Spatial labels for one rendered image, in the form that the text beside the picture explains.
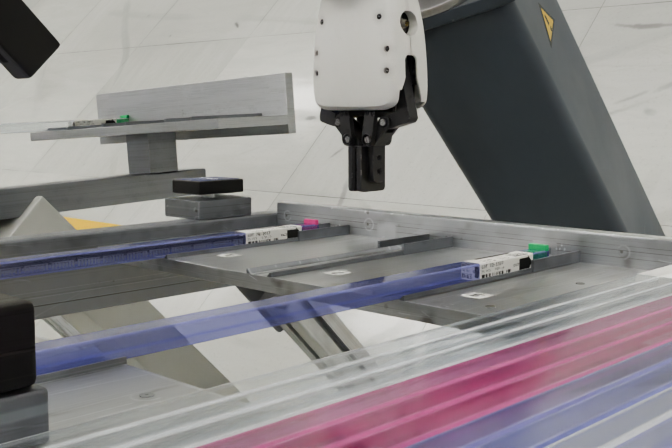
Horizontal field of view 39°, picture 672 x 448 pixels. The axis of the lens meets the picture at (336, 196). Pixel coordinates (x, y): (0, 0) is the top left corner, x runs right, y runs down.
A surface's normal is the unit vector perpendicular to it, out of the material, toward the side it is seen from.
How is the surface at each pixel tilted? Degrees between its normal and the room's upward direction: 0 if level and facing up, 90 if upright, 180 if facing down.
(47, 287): 90
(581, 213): 90
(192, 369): 90
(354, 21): 46
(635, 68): 0
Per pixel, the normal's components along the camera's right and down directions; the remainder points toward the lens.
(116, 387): 0.00, -1.00
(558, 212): -0.22, 0.72
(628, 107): -0.49, -0.66
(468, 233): -0.69, 0.07
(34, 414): 0.72, 0.06
